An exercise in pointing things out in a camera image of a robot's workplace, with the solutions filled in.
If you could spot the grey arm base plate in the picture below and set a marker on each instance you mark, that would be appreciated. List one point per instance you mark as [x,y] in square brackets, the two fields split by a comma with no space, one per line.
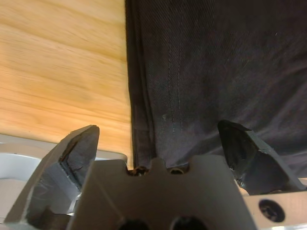
[14,141]

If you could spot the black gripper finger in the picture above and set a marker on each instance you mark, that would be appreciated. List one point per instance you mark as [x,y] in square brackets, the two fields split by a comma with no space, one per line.
[251,163]
[52,175]

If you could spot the black Unitree polo shirt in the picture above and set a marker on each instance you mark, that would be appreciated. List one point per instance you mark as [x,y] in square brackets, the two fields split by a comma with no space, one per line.
[216,72]

